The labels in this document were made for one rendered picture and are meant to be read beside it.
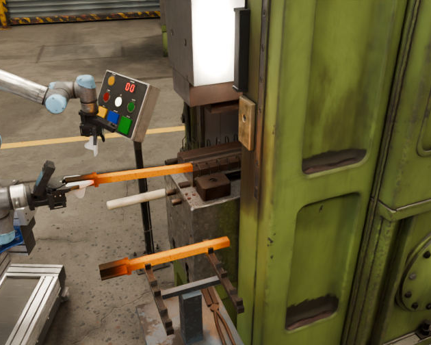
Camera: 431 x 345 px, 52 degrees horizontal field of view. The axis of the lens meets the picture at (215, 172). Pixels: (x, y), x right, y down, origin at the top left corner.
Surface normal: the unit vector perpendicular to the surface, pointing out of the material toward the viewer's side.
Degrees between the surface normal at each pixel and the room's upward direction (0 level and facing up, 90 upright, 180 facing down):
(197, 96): 90
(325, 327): 90
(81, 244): 0
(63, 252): 0
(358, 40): 89
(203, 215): 90
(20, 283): 0
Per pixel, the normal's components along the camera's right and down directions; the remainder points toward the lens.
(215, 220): 0.39, 0.47
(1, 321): 0.00, -0.86
